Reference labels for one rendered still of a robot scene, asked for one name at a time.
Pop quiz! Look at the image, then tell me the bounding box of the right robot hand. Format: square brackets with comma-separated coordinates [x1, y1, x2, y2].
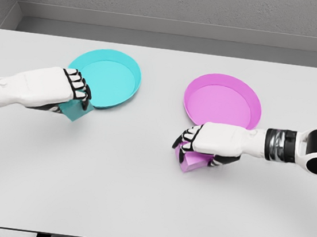
[169, 117, 246, 172]

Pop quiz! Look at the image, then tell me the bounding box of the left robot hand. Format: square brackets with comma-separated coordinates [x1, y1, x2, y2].
[22, 63, 95, 118]

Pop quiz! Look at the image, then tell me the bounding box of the pink block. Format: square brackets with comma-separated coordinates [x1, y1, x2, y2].
[171, 139, 214, 177]

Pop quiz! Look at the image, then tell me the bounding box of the cyan block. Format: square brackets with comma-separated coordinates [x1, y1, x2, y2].
[58, 97, 95, 125]

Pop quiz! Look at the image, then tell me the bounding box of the pink plate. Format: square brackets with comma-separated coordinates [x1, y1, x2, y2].
[180, 69, 266, 134]

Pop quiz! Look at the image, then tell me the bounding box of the cyan plate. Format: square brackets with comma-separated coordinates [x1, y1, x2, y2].
[63, 44, 146, 114]

